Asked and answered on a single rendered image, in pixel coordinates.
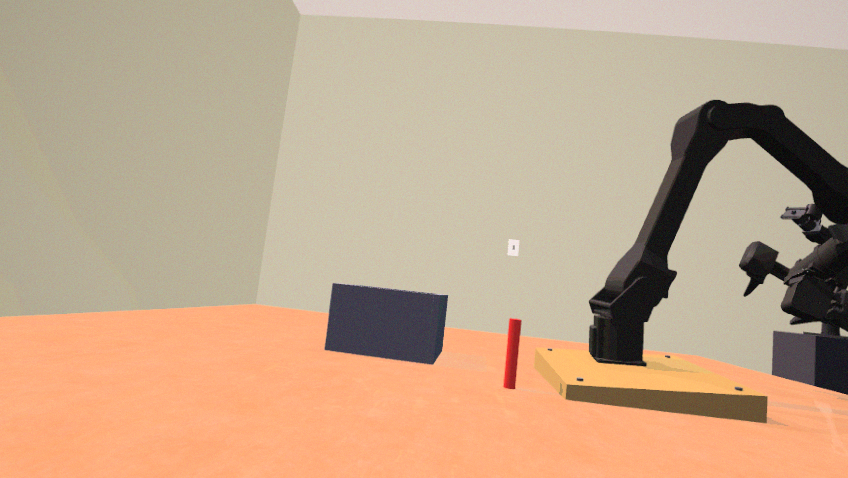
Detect red peg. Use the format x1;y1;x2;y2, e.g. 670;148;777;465
504;319;522;389

